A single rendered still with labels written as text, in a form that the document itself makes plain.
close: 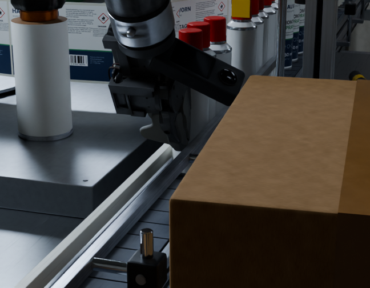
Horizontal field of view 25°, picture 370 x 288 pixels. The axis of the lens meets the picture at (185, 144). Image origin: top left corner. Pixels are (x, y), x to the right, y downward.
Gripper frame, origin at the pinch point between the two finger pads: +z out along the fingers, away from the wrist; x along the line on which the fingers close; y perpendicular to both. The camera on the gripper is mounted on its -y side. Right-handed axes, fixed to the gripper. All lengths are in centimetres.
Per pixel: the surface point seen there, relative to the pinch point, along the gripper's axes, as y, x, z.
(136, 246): -0.8, 21.6, -6.1
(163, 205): 0.1, 10.8, 0.1
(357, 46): 18, -331, 275
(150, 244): -9.5, 33.4, -24.9
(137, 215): -3.9, 24.5, -16.4
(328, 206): -27, 43, -46
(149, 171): 3.6, 5.6, -0.1
